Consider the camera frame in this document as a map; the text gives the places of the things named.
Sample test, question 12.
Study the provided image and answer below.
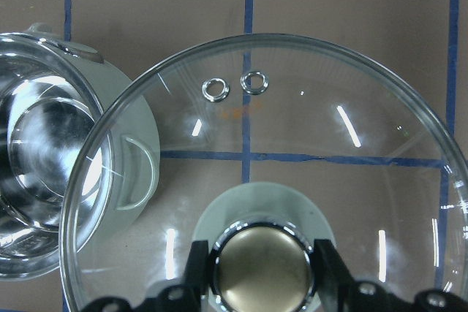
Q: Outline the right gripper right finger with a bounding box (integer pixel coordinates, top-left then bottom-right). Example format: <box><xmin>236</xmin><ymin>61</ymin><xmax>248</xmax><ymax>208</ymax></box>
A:
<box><xmin>313</xmin><ymin>239</ymin><xmax>351</xmax><ymax>300</ymax></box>

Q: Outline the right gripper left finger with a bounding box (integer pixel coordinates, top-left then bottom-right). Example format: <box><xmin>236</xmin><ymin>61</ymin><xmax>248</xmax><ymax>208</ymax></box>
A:
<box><xmin>183</xmin><ymin>240</ymin><xmax>209</xmax><ymax>297</ymax></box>

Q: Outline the glass pot lid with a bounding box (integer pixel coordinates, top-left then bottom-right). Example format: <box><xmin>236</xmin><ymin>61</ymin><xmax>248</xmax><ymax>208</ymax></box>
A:
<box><xmin>61</xmin><ymin>34</ymin><xmax>467</xmax><ymax>311</ymax></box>

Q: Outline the pale green steel pot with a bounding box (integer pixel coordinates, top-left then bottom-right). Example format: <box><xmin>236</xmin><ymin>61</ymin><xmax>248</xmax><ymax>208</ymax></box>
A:
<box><xmin>1</xmin><ymin>23</ymin><xmax>160</xmax><ymax>281</ymax></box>

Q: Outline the brown paper table mat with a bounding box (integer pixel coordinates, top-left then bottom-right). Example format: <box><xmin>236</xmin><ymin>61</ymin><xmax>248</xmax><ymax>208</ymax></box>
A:
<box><xmin>1</xmin><ymin>0</ymin><xmax>467</xmax><ymax>298</ymax></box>

